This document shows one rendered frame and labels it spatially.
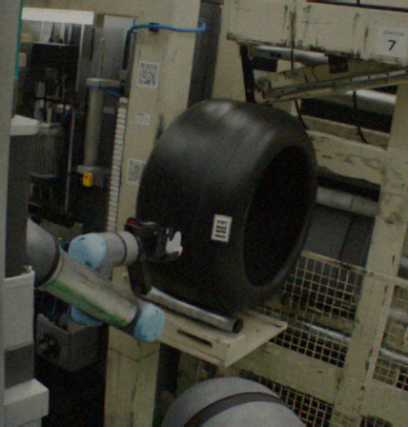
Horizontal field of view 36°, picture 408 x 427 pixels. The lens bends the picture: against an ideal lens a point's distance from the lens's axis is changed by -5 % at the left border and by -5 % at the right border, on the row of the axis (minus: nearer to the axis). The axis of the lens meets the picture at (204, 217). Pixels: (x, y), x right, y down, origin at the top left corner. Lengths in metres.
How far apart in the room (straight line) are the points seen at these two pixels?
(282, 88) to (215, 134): 0.52
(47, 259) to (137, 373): 1.15
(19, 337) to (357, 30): 1.40
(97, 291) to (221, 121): 0.67
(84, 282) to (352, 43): 1.08
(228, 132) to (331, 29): 0.48
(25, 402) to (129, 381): 1.46
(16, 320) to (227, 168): 0.96
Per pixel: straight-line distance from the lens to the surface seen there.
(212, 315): 1.75
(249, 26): 1.99
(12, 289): 0.65
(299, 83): 2.05
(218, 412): 0.49
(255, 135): 1.60
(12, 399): 0.68
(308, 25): 1.90
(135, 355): 2.08
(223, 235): 1.54
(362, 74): 1.97
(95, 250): 1.30
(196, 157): 1.58
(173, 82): 1.86
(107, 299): 1.16
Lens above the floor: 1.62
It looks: 15 degrees down
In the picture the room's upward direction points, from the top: 7 degrees clockwise
